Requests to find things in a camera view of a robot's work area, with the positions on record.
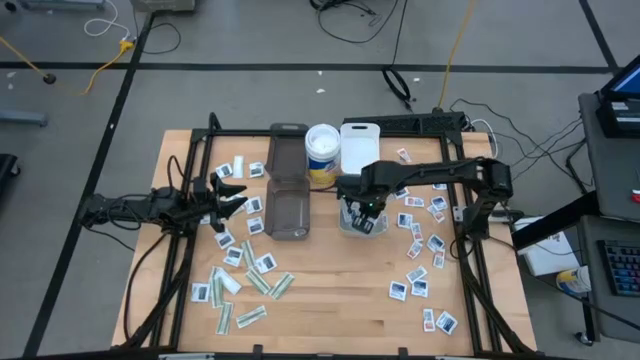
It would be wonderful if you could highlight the yellow extension cable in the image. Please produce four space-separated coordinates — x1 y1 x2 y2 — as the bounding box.
0 35 136 97

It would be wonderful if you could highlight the grey metal rail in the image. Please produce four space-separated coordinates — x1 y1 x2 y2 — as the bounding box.
17 0 107 12

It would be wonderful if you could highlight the grey desk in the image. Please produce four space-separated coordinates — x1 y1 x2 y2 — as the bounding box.
574 214 640 345

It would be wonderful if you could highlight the black cable bundle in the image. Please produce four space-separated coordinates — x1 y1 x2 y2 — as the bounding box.
308 0 401 46
448 97 587 196

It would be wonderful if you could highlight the black keyboard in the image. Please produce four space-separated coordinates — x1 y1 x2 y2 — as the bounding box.
596 238 640 298

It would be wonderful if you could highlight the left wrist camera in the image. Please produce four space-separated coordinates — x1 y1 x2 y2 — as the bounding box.
191 175 210 200

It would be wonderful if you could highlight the white cable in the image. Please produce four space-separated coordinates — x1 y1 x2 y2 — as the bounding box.
82 0 132 42
469 118 500 159

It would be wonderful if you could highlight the coiled black cable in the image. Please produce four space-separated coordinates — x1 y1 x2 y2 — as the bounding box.
381 64 414 112

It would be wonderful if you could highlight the yellow blue wipes canister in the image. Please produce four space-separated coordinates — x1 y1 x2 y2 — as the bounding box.
554 265 593 296

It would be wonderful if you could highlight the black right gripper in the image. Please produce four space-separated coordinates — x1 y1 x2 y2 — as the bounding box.
334 160 402 236

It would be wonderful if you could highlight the large plain white packet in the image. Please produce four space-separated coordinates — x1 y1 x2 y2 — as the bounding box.
213 266 243 296

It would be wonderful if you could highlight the black desktop device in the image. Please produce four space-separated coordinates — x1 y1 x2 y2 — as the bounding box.
594 92 640 140

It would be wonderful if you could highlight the black desk beam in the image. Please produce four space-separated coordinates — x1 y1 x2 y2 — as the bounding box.
509 190 601 252

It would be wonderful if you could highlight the black laptop screen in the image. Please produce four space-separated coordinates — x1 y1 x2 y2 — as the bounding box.
598 53 640 102

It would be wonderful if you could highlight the grey cart top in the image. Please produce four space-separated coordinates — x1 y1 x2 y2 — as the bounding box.
578 92 640 222

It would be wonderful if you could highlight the black cable loop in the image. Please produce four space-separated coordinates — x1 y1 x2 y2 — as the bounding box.
133 9 183 56

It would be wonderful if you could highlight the grey equipment box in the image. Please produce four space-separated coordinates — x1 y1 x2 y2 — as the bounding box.
129 0 197 14

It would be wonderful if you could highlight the Lysol wipes canister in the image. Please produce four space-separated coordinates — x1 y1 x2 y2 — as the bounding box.
304 123 342 190

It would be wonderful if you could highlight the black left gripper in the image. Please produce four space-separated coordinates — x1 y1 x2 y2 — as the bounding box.
171 171 250 234

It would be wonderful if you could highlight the grey metal bar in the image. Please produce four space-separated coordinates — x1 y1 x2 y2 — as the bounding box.
0 108 49 128

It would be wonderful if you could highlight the long yellow cord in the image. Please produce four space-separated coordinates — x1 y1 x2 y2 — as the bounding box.
437 0 477 110

